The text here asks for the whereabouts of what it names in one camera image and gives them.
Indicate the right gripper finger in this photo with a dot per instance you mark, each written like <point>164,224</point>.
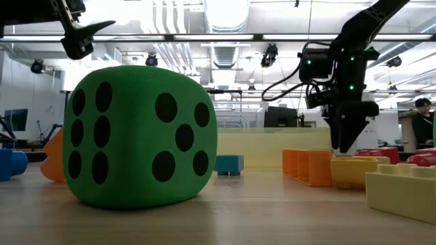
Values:
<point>357,115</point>
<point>333,131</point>

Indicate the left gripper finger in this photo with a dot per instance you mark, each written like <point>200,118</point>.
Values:
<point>78,46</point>

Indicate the small yellow toy brick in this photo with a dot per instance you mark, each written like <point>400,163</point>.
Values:
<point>383,160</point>

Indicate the blue toy brick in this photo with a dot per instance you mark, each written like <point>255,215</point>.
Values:
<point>10,165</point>

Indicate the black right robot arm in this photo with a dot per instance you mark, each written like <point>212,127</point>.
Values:
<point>371,17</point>

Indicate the yellow-orange long toy brick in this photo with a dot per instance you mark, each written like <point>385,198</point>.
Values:
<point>351,171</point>

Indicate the large orange toy brick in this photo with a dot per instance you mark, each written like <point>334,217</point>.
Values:
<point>308,168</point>

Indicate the black ceiling spotlight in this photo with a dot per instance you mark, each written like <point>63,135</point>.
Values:
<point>394,61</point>
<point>269,54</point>
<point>251,89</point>
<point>151,60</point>
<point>37,66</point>

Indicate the black desk monitor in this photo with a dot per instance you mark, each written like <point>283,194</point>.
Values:
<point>279,117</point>

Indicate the yellow translucent tray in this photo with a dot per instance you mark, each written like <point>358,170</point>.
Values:
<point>272,146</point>

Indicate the person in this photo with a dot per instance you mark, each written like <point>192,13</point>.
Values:
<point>422,126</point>

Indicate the pale yellow toy brick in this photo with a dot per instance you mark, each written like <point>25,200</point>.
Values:
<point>402,197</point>

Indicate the small teal toy brick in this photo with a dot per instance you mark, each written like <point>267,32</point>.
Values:
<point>229,164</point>

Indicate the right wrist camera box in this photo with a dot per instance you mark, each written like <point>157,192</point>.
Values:
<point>316,99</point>

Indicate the dark wall monitor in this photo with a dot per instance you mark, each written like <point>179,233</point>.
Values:
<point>15,119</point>

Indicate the silver ventilation duct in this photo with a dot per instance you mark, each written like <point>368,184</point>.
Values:
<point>226,20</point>

